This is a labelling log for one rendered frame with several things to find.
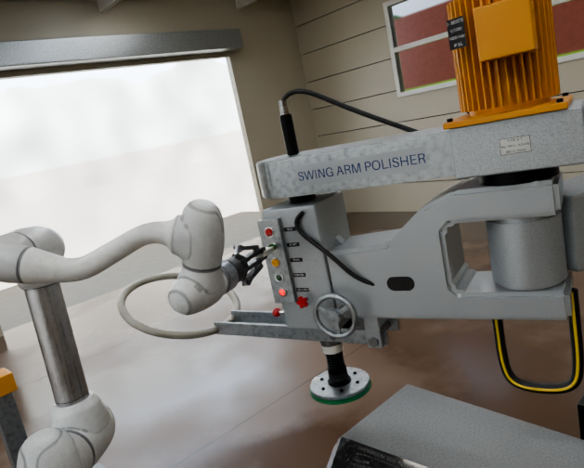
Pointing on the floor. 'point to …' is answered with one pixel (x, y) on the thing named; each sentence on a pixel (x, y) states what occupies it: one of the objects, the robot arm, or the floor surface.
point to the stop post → (5, 410)
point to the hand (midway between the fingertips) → (265, 252)
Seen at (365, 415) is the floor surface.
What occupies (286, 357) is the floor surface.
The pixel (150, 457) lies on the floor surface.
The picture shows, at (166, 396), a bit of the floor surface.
